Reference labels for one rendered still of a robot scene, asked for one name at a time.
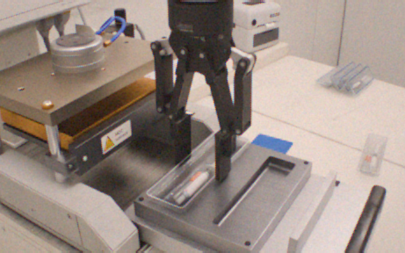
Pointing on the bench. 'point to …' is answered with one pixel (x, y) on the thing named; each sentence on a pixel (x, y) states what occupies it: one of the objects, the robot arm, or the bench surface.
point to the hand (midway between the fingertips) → (202, 148)
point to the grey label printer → (256, 25)
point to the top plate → (69, 75)
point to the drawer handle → (365, 224)
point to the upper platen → (80, 121)
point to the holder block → (236, 202)
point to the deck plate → (149, 159)
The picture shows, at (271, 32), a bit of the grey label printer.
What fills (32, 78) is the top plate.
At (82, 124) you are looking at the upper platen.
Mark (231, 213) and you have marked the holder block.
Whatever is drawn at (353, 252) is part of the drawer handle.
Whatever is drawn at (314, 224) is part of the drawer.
